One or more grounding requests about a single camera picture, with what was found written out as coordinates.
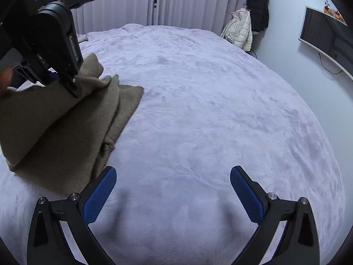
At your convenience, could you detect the black television cable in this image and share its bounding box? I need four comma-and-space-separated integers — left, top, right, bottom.
318, 51, 344, 76

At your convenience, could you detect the black hanging coat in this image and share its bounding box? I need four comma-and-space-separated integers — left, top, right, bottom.
246, 0, 269, 34

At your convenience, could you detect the cream puffer jacket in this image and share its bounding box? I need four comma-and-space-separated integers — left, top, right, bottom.
220, 8, 252, 51

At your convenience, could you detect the wall-mounted flat television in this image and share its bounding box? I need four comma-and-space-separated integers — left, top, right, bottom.
299, 7, 352, 78

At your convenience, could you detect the white pleated curtain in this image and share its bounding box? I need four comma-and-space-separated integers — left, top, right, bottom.
72, 0, 245, 35

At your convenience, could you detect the olive brown knit sweater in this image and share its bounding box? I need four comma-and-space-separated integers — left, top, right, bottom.
1, 54, 144, 194

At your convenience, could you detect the lavender plush bed blanket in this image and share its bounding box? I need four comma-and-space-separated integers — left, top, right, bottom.
1, 24, 345, 264

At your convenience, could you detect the person's left hand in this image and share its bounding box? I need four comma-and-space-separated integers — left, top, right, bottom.
0, 68, 13, 90

